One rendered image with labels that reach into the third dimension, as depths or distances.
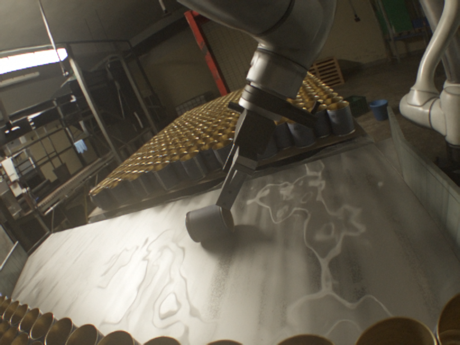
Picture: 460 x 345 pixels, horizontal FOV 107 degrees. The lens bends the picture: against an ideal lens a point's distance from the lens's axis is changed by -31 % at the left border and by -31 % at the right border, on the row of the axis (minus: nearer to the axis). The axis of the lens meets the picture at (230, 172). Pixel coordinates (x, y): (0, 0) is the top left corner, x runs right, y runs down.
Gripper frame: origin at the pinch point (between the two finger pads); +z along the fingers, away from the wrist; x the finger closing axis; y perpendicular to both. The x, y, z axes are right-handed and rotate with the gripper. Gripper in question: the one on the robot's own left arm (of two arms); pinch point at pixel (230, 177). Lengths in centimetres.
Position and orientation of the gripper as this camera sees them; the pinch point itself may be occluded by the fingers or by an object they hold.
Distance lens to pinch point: 45.3
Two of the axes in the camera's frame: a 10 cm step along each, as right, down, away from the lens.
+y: -9.3, -3.6, -1.0
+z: -3.7, 8.4, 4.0
